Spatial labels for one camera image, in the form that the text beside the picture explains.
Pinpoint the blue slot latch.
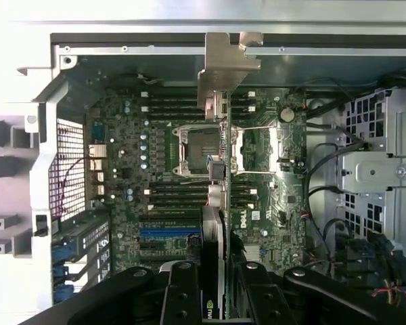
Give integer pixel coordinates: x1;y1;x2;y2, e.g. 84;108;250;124
53;284;74;305
53;265;76;284
51;242;72;264

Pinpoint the perforated metal drive cage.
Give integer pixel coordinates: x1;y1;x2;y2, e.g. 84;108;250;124
304;87;406;258

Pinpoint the red black twisted wire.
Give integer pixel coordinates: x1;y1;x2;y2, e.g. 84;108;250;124
58;156;89;217

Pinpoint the metal socket cover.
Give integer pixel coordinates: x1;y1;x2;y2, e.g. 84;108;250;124
235;125;279;174

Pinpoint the CPU socket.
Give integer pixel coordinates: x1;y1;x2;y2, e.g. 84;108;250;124
171;124;238;179

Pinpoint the green motherboard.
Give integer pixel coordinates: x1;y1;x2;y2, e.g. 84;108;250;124
86;84;308;275

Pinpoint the open grey PC case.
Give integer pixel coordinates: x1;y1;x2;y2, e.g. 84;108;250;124
16;32;406;325

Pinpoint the round coin battery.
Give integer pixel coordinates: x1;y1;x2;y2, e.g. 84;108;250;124
279;106;296;123

